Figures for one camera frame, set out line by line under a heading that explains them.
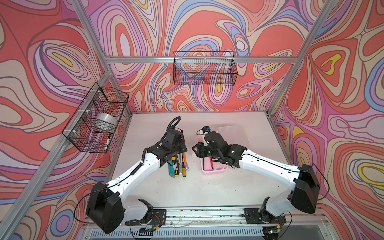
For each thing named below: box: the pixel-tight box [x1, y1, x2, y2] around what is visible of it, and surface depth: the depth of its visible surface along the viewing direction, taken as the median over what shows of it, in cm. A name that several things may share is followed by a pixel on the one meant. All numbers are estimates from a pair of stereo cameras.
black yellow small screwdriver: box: [175, 163, 180, 177], surface depth 89 cm
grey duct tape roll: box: [95, 113, 118, 126], surface depth 75 cm
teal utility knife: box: [168, 157, 176, 178], surface depth 90 cm
